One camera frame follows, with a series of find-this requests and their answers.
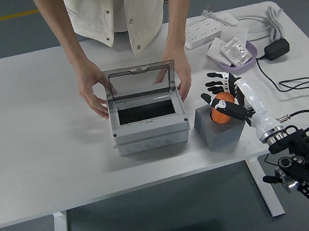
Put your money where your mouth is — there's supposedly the person's left hand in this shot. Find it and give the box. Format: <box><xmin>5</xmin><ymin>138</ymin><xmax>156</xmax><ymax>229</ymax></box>
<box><xmin>147</xmin><ymin>45</ymin><xmax>197</xmax><ymax>107</ymax></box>

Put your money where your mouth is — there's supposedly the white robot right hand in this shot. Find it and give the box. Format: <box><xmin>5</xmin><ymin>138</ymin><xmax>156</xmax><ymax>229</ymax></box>
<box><xmin>197</xmin><ymin>61</ymin><xmax>281</xmax><ymax>146</ymax></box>

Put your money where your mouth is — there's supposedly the person's right hand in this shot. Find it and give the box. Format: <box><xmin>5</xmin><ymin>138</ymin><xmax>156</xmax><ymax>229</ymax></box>
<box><xmin>73</xmin><ymin>56</ymin><xmax>122</xmax><ymax>124</ymax></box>

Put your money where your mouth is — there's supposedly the orange cylindrical battery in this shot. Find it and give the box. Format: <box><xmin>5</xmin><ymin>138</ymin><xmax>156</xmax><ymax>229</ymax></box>
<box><xmin>207</xmin><ymin>90</ymin><xmax>239</xmax><ymax>126</ymax></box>

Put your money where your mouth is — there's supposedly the smoked transparent box lid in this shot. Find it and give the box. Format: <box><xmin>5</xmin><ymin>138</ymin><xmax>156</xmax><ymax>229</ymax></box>
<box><xmin>101</xmin><ymin>59</ymin><xmax>180</xmax><ymax>103</ymax></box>

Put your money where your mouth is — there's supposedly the grey plastic junction box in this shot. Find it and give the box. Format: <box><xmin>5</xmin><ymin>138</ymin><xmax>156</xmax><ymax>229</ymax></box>
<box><xmin>104</xmin><ymin>86</ymin><xmax>193</xmax><ymax>158</ymax></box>

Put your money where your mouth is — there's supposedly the grey block battery holder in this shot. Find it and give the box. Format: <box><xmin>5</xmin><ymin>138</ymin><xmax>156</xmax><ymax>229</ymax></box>
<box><xmin>190</xmin><ymin>98</ymin><xmax>250</xmax><ymax>154</ymax></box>

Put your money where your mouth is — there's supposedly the white flat package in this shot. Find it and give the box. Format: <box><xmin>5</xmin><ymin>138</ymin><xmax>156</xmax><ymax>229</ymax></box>
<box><xmin>204</xmin><ymin>35</ymin><xmax>232</xmax><ymax>69</ymax></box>

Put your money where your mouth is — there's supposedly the white power strip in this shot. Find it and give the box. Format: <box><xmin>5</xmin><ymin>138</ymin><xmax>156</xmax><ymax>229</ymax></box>
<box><xmin>180</xmin><ymin>14</ymin><xmax>231</xmax><ymax>51</ymax></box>

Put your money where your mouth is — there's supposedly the purple plastic tray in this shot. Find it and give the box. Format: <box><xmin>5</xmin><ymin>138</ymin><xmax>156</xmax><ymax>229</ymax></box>
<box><xmin>205</xmin><ymin>38</ymin><xmax>261</xmax><ymax>80</ymax></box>

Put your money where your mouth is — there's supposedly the black power adapter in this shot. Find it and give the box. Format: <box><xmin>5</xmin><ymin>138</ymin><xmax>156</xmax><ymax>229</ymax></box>
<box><xmin>262</xmin><ymin>37</ymin><xmax>292</xmax><ymax>62</ymax></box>

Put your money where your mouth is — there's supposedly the white translucent square package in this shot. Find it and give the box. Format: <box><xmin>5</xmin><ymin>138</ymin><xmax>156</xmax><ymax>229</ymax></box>
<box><xmin>219</xmin><ymin>23</ymin><xmax>251</xmax><ymax>47</ymax></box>

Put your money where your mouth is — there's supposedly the white plug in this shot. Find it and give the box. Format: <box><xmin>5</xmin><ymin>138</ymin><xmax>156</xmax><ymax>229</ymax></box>
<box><xmin>200</xmin><ymin>0</ymin><xmax>239</xmax><ymax>31</ymax></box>

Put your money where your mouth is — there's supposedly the person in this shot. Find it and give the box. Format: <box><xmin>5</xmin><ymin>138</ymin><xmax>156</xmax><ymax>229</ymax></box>
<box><xmin>25</xmin><ymin>0</ymin><xmax>234</xmax><ymax>75</ymax></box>

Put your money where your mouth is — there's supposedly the thin black adapter cord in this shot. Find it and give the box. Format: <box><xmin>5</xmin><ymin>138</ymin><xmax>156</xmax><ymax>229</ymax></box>
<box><xmin>254</xmin><ymin>47</ymin><xmax>309</xmax><ymax>144</ymax></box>

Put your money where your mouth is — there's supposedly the black hanging cable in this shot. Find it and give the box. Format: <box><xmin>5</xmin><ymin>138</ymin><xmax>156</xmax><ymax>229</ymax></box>
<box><xmin>262</xmin><ymin>151</ymin><xmax>282</xmax><ymax>169</ymax></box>

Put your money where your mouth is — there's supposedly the white power strip cable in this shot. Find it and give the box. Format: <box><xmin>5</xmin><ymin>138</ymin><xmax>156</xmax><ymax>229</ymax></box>
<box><xmin>233</xmin><ymin>3</ymin><xmax>289</xmax><ymax>50</ymax></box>

